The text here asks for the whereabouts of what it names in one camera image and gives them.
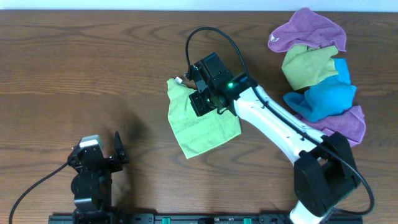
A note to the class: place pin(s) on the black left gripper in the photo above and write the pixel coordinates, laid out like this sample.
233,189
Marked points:
115,162

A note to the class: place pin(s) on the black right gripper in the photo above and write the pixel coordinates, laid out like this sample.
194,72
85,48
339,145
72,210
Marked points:
199,109

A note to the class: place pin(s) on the light green cloth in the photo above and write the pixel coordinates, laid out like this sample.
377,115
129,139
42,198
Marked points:
196,135

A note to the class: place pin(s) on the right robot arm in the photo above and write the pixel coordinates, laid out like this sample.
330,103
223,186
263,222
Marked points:
324,166

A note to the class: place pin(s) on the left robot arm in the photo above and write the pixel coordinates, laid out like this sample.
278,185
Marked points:
92,184

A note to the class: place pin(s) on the olive green crumpled cloth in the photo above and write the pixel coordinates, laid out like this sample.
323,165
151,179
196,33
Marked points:
304,66

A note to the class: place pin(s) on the purple cloth at top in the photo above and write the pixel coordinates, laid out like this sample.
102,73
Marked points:
308,28

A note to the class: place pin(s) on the purple cloth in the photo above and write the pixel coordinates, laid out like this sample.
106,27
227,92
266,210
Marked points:
351,124
308,28

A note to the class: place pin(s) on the blue crumpled cloth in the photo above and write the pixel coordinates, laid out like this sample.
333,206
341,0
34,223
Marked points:
330,97

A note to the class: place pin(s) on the purple cloth at bottom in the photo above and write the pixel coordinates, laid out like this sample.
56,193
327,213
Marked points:
351,124

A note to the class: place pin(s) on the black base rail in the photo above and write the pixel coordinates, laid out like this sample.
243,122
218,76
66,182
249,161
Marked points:
147,218

